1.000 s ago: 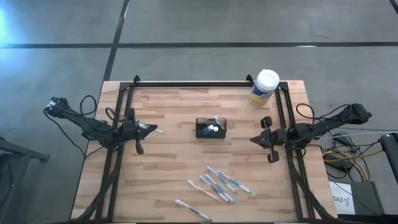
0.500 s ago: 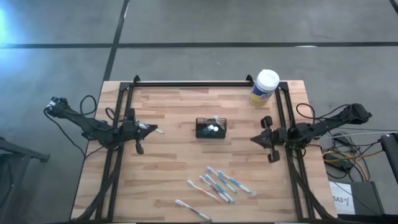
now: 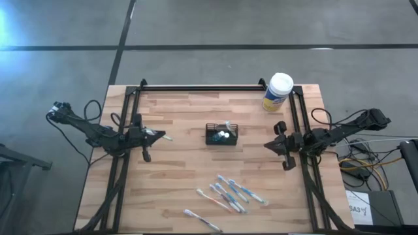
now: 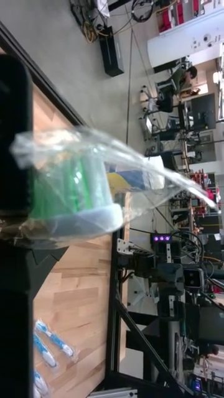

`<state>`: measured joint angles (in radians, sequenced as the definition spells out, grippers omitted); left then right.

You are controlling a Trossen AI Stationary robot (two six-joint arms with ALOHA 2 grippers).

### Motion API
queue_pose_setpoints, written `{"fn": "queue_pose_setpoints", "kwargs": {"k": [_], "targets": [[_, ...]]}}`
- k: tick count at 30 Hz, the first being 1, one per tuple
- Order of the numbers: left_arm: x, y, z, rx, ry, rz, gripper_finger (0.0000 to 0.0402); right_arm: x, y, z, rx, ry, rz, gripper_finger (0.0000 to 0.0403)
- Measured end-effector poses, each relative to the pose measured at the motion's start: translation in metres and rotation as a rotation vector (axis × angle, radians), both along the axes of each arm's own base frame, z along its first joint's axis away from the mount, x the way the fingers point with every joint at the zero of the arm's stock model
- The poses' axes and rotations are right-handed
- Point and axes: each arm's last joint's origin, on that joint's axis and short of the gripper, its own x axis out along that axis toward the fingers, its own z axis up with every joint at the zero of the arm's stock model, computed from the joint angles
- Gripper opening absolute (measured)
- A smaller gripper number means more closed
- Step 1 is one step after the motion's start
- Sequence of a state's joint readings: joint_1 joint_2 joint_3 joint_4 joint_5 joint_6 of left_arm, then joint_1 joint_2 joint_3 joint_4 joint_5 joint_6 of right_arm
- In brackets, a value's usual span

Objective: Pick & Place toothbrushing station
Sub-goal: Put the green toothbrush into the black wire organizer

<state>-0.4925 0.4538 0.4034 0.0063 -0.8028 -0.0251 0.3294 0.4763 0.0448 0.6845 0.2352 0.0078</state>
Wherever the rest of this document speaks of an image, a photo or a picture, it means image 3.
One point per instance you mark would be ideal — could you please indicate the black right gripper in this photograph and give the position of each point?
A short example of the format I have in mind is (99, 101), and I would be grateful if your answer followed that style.
(292, 143)

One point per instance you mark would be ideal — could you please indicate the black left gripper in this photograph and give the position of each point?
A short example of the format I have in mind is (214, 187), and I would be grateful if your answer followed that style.
(135, 138)

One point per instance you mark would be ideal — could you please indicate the green white toothbrush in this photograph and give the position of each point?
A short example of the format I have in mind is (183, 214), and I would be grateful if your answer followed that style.
(230, 128)

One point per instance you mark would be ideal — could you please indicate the purple red toothbrush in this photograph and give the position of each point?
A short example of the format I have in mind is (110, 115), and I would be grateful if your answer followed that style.
(224, 198)

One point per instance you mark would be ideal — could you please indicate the purple white toothbrush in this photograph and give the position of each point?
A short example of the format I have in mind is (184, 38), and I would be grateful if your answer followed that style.
(202, 221)

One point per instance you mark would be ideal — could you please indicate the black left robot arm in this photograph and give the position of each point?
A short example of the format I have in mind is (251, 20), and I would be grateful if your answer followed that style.
(85, 127)

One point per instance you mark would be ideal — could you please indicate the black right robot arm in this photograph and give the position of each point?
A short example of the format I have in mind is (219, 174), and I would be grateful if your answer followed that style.
(346, 129)

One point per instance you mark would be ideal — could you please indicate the black mesh basket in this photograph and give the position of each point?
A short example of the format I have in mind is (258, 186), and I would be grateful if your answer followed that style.
(228, 143)

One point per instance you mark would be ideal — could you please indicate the white-lidded wipes canister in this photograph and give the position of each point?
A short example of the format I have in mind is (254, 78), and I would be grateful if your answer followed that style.
(277, 91)

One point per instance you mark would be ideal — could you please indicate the black power adapter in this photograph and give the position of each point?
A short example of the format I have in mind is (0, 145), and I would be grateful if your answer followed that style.
(354, 171)

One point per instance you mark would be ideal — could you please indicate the white paper label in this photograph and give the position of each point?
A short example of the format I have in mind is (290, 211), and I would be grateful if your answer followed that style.
(359, 209)

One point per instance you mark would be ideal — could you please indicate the black equipment box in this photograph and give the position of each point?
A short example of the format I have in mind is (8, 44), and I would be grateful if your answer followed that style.
(385, 209)

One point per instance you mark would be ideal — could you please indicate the black metal stand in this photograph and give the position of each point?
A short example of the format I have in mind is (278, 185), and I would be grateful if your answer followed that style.
(19, 160)

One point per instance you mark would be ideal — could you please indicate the black aluminium frame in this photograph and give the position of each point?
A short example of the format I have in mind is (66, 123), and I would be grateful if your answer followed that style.
(196, 88)

